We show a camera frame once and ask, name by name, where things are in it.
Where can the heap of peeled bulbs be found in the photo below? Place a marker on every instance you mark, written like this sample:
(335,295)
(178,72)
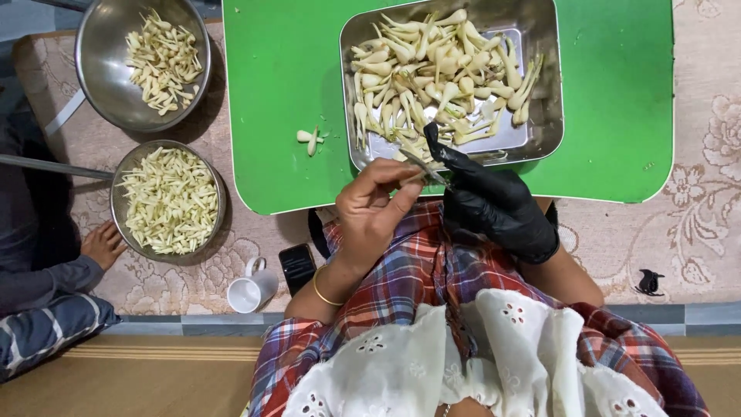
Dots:
(162,61)

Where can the heap of trimmed pale stalks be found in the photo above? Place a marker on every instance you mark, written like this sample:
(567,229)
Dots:
(171,200)

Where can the green low table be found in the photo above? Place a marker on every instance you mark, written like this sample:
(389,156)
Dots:
(278,87)

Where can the black hair clip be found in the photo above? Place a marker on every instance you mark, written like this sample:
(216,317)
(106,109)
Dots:
(649,282)

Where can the white mug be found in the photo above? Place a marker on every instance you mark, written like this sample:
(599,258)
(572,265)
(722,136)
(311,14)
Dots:
(252,289)

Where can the blue striped cushion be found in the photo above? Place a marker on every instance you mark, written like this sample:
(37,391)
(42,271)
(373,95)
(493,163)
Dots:
(46,330)

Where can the person's left hand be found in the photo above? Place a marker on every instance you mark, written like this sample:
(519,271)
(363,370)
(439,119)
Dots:
(364,214)

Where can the rectangular steel tray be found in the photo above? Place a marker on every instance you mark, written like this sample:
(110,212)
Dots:
(547,121)

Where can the pile of unpeeled white bulbs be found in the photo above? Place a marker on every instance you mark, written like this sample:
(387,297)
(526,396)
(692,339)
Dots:
(428,75)

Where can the gold bangle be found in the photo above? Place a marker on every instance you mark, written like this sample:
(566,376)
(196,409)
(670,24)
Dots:
(319,292)

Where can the small steel knife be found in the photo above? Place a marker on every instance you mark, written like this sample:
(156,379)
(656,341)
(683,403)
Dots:
(422,167)

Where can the plaid skirt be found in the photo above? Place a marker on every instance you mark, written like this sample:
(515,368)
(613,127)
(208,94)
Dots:
(399,278)

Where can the green white bulb stalk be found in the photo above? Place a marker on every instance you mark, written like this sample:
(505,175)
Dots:
(431,180)

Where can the white embroidered top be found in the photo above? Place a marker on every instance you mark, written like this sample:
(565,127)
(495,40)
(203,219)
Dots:
(509,359)

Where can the beige floral rug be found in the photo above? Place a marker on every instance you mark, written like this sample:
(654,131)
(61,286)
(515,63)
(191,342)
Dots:
(637,237)

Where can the loose white bulb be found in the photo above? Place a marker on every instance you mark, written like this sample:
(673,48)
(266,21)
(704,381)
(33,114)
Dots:
(303,136)
(313,145)

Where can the black phone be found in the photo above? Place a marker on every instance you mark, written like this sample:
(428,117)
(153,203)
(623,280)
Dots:
(297,268)

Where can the round steel bowl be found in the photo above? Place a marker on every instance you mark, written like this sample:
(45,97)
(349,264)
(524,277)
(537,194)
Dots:
(101,69)

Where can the person's right hand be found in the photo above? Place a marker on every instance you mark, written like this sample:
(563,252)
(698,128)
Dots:
(498,214)

